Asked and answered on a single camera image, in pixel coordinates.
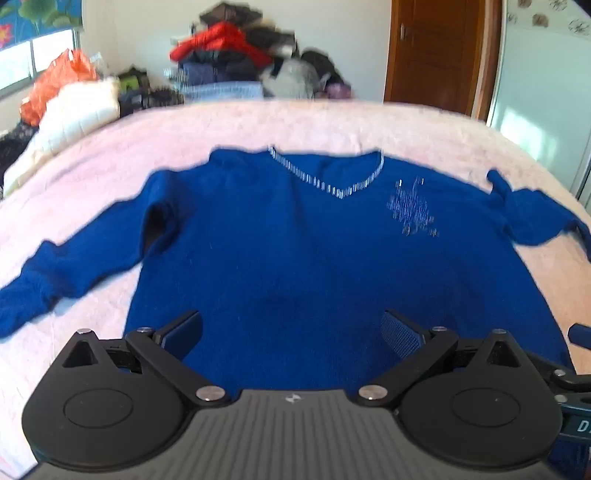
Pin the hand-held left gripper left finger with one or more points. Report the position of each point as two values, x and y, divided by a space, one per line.
184 331

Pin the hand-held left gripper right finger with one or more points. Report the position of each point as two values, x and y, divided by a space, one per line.
400 333

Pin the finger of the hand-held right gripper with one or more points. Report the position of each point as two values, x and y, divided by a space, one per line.
580 333

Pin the blue knit sweater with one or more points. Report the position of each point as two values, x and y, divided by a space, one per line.
277 254

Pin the leopard print cloth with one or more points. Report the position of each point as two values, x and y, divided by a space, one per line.
147 99

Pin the light blue blanket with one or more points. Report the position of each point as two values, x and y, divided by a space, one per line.
221 91

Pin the white sliding wardrobe door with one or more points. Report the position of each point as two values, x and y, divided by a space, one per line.
540 92

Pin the white quilted jacket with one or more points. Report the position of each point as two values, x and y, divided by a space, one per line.
78 108

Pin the black patterned cloth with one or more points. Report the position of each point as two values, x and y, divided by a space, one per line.
16 147

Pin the purple cloth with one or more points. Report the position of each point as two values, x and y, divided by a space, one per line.
339 91

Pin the checked cloth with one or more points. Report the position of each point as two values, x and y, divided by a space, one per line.
174 77

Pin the green and black bag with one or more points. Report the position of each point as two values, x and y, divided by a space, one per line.
134 81

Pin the navy garment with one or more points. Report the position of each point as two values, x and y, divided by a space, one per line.
201 74

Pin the black padded jacket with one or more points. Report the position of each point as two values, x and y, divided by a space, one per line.
240 64

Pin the brown wooden door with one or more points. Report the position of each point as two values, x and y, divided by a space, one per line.
434 55

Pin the orange plastic bag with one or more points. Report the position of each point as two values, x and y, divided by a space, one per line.
55 76

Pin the red jacket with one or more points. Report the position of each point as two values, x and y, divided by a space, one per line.
217 39

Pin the black and white garment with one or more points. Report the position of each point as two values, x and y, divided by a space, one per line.
274 41

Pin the window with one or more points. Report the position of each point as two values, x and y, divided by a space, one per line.
18 60

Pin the dark brown garment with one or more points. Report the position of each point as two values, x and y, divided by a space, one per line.
228 14

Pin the lotus print roller blind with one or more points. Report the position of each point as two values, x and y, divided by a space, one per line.
37 14

